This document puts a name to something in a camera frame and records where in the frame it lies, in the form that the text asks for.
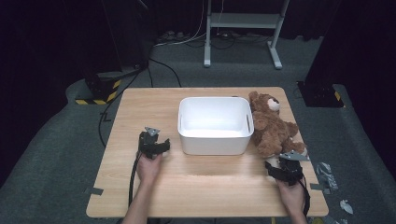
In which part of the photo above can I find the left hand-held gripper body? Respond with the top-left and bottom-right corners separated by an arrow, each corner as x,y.
138,126 -> 163,160

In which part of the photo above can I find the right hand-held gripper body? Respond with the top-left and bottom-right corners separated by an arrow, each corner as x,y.
273,150 -> 310,187

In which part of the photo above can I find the brown teddy bear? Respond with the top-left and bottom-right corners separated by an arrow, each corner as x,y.
247,91 -> 308,169

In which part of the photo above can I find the white plastic bin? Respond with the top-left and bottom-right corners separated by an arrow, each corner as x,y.
177,96 -> 255,156

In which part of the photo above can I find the person's right hand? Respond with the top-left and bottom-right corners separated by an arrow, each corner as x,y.
275,177 -> 308,217

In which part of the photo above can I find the person's left hand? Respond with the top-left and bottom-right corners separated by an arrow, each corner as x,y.
135,151 -> 163,187

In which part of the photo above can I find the crumpled grey tape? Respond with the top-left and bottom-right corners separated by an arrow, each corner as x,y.
315,161 -> 340,192

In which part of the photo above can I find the crumpled white paper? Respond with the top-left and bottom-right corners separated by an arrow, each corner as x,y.
338,199 -> 355,216

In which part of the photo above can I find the grey tape strip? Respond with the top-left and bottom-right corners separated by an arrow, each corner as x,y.
83,187 -> 105,197

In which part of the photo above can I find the black yellow striped base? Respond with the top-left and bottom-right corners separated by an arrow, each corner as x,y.
75,71 -> 123,106

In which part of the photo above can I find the black base with yellow mark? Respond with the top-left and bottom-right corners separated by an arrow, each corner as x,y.
296,80 -> 347,109

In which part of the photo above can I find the white metal stand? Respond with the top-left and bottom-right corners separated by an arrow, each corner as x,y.
203,0 -> 290,70

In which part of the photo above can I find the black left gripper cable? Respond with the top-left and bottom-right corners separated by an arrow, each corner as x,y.
128,150 -> 143,208

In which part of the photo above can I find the black floor cable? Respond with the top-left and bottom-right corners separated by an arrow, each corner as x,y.
97,57 -> 183,147

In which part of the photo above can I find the white cable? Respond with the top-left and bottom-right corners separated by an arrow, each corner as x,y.
153,0 -> 208,49

